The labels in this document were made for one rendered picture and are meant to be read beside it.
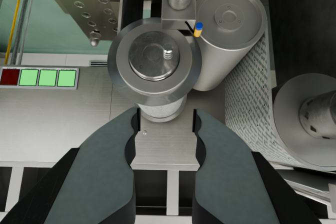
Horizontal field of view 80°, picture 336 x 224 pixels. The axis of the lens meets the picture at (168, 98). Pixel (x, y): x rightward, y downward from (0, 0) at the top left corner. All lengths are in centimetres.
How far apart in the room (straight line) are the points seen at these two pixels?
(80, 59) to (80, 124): 284
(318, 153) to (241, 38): 20
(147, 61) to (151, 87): 4
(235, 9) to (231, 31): 4
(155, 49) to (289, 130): 23
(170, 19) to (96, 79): 43
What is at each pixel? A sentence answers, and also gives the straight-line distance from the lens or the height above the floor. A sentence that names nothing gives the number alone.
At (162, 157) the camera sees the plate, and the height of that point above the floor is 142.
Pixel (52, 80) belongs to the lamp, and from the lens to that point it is 74.
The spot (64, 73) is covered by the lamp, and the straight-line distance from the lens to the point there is 73.
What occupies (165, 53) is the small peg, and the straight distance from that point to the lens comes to 28.
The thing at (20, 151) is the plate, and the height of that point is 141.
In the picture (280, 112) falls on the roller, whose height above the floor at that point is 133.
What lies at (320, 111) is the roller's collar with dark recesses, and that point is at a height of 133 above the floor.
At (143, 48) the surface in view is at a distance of 31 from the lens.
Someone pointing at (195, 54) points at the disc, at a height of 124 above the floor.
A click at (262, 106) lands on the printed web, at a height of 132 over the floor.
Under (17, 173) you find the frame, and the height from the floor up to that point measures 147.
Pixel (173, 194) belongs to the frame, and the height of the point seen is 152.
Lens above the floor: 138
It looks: 12 degrees down
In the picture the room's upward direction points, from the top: 179 degrees counter-clockwise
